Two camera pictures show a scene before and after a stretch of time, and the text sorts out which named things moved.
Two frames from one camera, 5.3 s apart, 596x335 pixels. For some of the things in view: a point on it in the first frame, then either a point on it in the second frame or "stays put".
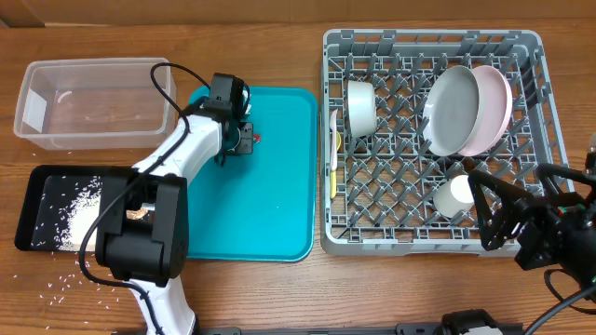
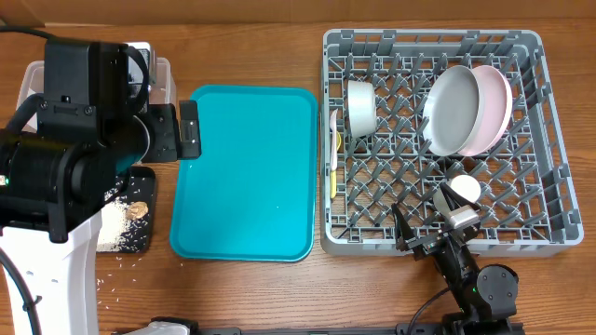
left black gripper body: x=243 y=137 -> x=163 y=142
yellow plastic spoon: x=333 y=174 stays put
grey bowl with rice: x=361 y=108 stays put
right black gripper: x=525 y=210 -> x=422 y=244
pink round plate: x=494 y=113 stays put
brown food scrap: x=132 y=214 stays put
